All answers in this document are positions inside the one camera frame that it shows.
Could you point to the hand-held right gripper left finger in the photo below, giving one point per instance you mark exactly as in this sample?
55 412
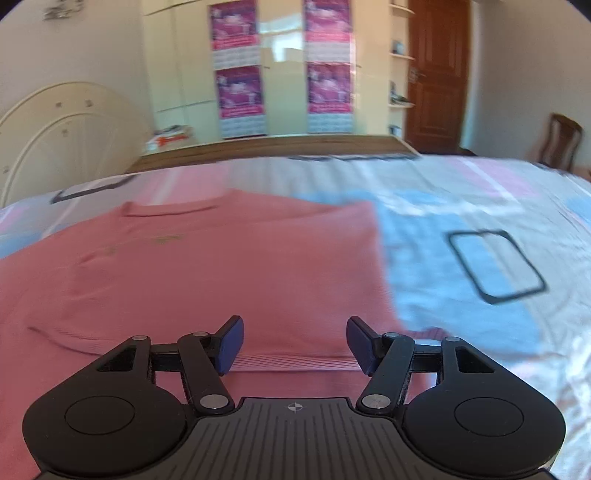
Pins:
231 346

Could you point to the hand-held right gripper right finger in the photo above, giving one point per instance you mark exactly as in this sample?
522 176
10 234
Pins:
358 344

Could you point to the pink towel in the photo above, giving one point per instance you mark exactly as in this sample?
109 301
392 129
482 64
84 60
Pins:
207 277

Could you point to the patterned bed sheet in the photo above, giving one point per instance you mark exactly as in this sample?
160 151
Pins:
461 207

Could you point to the orange and white box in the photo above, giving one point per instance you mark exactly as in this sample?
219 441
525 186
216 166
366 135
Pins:
168 137

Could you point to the dark shelf clutter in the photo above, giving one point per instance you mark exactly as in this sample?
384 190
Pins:
398 94

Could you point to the cream wardrobe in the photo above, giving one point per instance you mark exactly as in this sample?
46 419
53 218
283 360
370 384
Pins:
281 92

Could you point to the cream headboard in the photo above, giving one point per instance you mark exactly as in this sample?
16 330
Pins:
69 138

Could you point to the brown wooden door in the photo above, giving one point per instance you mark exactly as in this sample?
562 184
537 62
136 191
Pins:
436 83

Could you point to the wooden chair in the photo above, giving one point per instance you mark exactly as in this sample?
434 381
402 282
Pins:
558 138

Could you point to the cream corner shelf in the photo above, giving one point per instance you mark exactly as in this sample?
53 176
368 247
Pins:
400 57

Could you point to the blue bottle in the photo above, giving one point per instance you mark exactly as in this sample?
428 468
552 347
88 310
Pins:
397 47

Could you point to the wooden bed frame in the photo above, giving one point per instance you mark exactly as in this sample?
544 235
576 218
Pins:
277 146

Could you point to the purple wall poster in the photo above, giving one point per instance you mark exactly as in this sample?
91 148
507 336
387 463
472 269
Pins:
330 97
233 32
241 101
328 30

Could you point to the metal wall decoration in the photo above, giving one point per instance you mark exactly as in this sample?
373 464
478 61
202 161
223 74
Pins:
62 10

